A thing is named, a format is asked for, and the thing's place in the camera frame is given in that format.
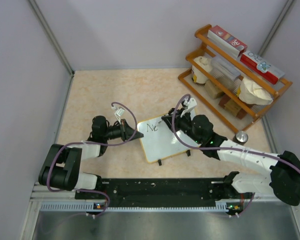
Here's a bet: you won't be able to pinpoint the tan block on shelf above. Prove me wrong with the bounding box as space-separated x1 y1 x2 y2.
204 80 225 99

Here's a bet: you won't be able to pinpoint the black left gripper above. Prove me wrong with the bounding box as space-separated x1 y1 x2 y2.
103 118 144 143

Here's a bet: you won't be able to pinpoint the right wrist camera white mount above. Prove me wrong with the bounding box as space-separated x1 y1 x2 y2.
180 97 197 118

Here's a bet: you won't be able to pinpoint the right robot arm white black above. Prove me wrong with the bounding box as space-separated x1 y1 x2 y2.
161 108 300 206

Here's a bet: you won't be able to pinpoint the grey slotted cable duct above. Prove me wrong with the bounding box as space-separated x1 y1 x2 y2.
39 199 243 213

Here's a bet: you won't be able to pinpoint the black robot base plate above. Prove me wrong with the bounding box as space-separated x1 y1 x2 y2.
74 177 241 208

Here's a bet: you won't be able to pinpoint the white board yellow frame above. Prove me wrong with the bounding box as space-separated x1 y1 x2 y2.
137 115 199 164

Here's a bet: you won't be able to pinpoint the brown red blocks on shelf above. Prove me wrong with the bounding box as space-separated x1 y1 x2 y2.
218 95 247 120

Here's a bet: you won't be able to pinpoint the red toothpaste box upper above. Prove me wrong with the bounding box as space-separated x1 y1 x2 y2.
207 25 248 59

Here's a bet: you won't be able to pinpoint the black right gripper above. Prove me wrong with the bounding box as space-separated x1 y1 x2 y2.
162 107 203 145

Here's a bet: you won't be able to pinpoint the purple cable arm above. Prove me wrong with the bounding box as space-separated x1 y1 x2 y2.
171 93 300 203
45 101 138 193

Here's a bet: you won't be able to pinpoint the wooden two tier shelf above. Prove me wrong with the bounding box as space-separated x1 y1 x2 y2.
178 24 293 133

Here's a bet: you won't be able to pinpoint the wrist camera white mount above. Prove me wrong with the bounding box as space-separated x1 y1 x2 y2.
180 97 197 118
111 106 125 123

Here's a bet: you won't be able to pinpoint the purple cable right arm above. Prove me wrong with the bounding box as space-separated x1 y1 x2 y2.
171 93 300 203

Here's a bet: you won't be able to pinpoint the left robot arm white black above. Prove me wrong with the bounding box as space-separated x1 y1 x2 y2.
38 115 144 199

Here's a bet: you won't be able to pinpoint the cream paper cup left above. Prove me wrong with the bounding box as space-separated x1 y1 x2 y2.
191 55 213 85

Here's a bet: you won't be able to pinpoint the red toothpaste box lower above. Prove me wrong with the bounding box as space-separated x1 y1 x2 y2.
240 50 285 85

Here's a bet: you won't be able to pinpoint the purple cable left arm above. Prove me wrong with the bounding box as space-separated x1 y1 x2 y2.
45 101 138 193

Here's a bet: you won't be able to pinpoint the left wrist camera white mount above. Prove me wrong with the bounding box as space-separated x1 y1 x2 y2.
111 106 125 123

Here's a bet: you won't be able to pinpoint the grey clear plastic box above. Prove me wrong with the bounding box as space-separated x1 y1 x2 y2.
210 56 241 91

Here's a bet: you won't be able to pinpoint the red toothpaste box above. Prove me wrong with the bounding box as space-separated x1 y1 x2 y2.
207 25 248 59
240 50 285 85

